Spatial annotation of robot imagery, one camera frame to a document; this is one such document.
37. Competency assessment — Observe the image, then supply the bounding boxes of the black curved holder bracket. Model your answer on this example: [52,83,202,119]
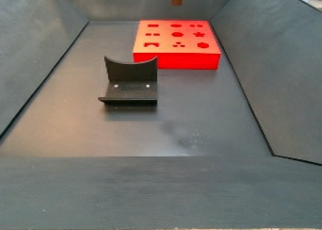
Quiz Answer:
[97,57,159,104]

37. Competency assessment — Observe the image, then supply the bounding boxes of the red shape-sorting board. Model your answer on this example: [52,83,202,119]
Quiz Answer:
[132,20,222,70]

